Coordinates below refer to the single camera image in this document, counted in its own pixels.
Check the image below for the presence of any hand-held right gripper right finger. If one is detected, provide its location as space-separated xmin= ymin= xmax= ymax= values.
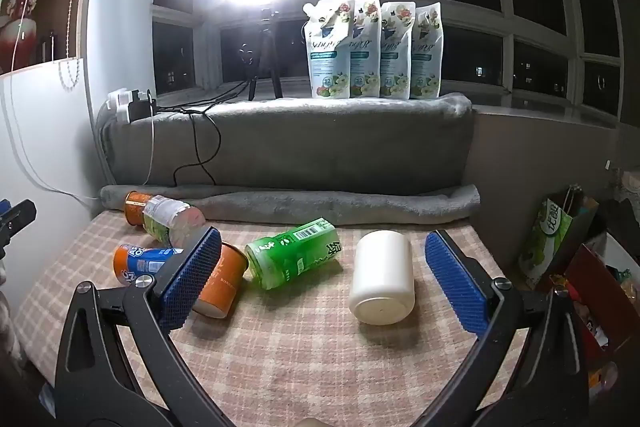
xmin=414 ymin=229 xmax=589 ymax=427

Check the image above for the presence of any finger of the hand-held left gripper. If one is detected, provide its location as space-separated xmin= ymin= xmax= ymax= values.
xmin=0 ymin=199 xmax=37 ymax=259

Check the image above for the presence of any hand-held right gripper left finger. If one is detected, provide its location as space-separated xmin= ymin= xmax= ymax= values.
xmin=54 ymin=227 xmax=236 ymax=427

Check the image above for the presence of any orange paper cup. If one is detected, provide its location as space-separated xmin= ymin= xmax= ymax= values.
xmin=192 ymin=241 xmax=249 ymax=320

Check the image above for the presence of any orange and blue cup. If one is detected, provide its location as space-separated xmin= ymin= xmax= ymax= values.
xmin=112 ymin=243 xmax=184 ymax=290

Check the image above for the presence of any green and white cup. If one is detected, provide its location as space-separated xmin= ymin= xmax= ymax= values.
xmin=142 ymin=195 xmax=206 ymax=249

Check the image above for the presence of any brown orange cup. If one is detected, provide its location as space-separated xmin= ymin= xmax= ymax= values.
xmin=124 ymin=190 xmax=154 ymax=228

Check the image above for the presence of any green paper bag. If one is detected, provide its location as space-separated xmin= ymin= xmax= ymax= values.
xmin=517 ymin=186 xmax=600 ymax=292

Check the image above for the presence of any green drink carton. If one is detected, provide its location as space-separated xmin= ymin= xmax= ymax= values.
xmin=244 ymin=217 xmax=342 ymax=292

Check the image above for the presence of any rolled grey towel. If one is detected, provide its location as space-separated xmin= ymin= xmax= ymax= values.
xmin=99 ymin=183 xmax=481 ymax=226

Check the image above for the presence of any checked beige cloth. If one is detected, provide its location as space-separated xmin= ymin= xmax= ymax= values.
xmin=12 ymin=208 xmax=532 ymax=427

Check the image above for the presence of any red cardboard box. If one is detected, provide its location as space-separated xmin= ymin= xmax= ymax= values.
xmin=549 ymin=243 xmax=640 ymax=360

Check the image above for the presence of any white power strip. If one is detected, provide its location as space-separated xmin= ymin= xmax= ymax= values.
xmin=106 ymin=87 xmax=151 ymax=124

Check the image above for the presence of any black charger plug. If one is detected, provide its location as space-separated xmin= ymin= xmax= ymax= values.
xmin=128 ymin=98 xmax=159 ymax=124

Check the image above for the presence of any red and white vase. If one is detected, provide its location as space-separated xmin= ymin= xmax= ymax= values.
xmin=0 ymin=0 xmax=47 ymax=74

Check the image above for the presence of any grey blanket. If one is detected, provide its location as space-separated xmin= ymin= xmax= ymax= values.
xmin=95 ymin=92 xmax=475 ymax=198

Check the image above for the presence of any flower printed refill pouch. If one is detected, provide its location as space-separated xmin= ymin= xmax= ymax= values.
xmin=350 ymin=0 xmax=384 ymax=98
xmin=302 ymin=0 xmax=356 ymax=99
xmin=410 ymin=4 xmax=444 ymax=100
xmin=379 ymin=1 xmax=417 ymax=99

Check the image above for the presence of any black tripod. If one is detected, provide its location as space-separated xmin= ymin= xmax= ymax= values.
xmin=235 ymin=6 xmax=285 ymax=102

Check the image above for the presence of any thin white cable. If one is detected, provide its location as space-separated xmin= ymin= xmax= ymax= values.
xmin=0 ymin=74 xmax=101 ymax=202

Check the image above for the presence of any black cable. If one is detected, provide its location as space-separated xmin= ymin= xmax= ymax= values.
xmin=149 ymin=79 xmax=251 ymax=188

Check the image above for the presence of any white window frame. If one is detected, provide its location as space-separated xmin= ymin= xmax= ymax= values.
xmin=150 ymin=0 xmax=627 ymax=128

